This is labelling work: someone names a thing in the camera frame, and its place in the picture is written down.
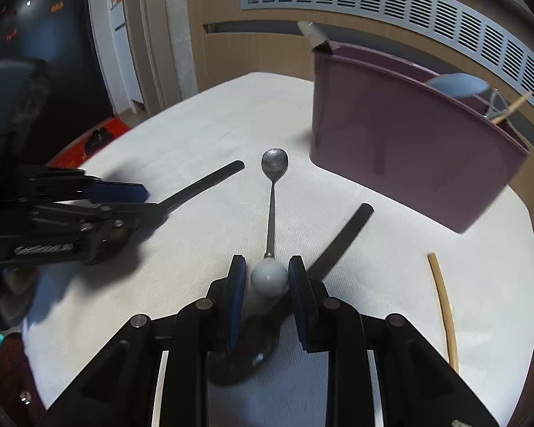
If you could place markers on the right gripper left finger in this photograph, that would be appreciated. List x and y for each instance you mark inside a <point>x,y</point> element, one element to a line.
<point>212,323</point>

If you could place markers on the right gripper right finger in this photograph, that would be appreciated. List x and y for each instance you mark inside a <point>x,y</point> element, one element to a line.
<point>324,323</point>

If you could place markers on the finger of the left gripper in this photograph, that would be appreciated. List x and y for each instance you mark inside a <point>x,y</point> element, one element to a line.
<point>106,191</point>

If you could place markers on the steel spoon white ball handle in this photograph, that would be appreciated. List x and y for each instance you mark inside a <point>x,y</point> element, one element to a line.
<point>269,277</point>

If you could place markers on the wooden chopstick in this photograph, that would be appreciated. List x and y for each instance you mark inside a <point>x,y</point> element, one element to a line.
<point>444,302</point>
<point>513,107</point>

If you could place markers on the grey blue plastic spoon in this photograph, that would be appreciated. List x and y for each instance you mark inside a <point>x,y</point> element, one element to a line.
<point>458,85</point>

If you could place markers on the steel wire whisk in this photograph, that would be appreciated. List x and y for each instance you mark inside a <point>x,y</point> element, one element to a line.
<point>497,105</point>

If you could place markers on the red floor mat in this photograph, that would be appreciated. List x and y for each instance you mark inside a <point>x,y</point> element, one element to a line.
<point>92,141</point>

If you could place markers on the purple plastic utensil holder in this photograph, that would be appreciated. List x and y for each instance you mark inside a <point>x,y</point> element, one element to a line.
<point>377,122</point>

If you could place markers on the white cabinet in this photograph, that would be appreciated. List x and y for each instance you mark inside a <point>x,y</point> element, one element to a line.
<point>114,55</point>

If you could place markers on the grey ventilation grille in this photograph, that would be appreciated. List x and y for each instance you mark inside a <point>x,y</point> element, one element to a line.
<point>448,22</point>

